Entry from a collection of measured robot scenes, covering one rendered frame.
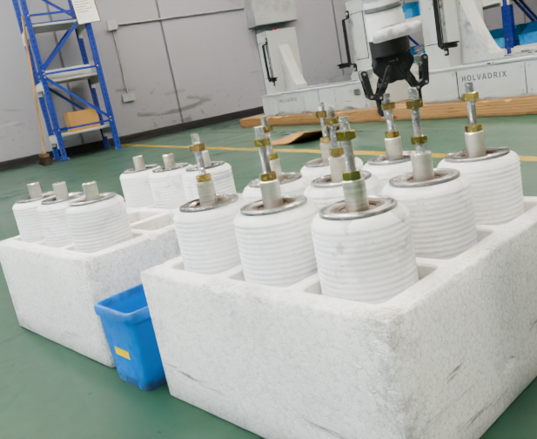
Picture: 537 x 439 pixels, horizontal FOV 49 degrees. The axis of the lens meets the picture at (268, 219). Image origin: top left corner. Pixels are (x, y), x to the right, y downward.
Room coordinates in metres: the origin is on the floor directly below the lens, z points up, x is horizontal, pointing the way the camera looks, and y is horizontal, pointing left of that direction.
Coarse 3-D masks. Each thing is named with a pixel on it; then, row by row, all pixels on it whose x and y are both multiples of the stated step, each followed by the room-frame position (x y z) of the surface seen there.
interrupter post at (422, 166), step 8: (424, 152) 0.63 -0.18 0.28; (416, 160) 0.63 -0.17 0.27; (424, 160) 0.62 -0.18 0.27; (432, 160) 0.63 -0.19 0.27; (416, 168) 0.63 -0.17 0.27; (424, 168) 0.62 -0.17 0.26; (432, 168) 0.63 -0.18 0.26; (416, 176) 0.63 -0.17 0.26; (424, 176) 0.62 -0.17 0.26; (432, 176) 0.63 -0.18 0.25
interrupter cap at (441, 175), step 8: (440, 168) 0.66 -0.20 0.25; (448, 168) 0.65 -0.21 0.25; (400, 176) 0.66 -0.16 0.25; (408, 176) 0.66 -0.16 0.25; (440, 176) 0.63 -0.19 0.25; (448, 176) 0.61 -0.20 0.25; (456, 176) 0.61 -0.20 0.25; (392, 184) 0.63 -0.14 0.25; (400, 184) 0.61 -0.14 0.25; (408, 184) 0.61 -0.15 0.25; (416, 184) 0.60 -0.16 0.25; (424, 184) 0.60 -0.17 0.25; (432, 184) 0.60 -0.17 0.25
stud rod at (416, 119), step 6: (408, 90) 0.63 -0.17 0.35; (414, 90) 0.63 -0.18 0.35; (414, 96) 0.63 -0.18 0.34; (414, 114) 0.63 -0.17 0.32; (414, 120) 0.63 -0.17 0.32; (420, 120) 0.63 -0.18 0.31; (414, 126) 0.63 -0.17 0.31; (420, 126) 0.63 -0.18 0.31; (414, 132) 0.63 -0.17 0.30; (420, 132) 0.63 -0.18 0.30; (420, 144) 0.63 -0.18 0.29; (420, 150) 0.63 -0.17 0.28
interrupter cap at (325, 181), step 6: (330, 174) 0.76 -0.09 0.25; (366, 174) 0.71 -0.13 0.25; (312, 180) 0.74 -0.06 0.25; (318, 180) 0.74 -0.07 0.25; (324, 180) 0.73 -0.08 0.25; (330, 180) 0.73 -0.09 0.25; (312, 186) 0.71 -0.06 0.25; (318, 186) 0.70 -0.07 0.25; (324, 186) 0.69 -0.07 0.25; (330, 186) 0.69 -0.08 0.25; (336, 186) 0.69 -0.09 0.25
